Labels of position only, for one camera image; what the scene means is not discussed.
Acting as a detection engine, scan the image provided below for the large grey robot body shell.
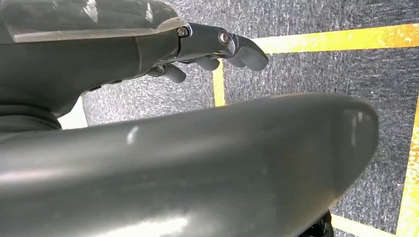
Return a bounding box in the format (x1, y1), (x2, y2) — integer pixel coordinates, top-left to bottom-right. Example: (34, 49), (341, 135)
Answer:
(0, 93), (379, 237)

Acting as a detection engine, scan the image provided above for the yellow floor tape strip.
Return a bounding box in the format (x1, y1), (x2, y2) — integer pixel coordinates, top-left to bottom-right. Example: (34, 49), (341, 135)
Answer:
(251, 23), (419, 55)
(331, 214), (399, 237)
(395, 94), (419, 237)
(211, 59), (227, 108)

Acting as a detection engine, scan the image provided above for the white flat panel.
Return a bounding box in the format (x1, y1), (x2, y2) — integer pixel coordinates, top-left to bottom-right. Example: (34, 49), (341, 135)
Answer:
(57, 96), (88, 131)

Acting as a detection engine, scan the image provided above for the ribbed grey left arm sleeve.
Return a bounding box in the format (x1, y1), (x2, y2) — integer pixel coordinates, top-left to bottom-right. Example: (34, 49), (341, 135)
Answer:
(0, 104), (62, 145)

